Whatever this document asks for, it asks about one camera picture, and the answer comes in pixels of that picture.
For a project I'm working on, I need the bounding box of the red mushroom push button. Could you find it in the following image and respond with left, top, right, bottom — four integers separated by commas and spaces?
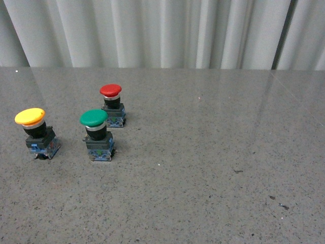
100, 84, 126, 128

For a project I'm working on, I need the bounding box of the yellow mushroom push button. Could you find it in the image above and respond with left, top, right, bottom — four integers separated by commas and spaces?
15, 108, 60, 160

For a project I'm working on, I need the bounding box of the white pleated curtain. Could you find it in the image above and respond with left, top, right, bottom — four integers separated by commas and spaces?
1, 1, 324, 70

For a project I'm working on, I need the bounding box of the green mushroom push button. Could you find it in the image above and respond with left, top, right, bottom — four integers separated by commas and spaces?
80, 109, 115, 162

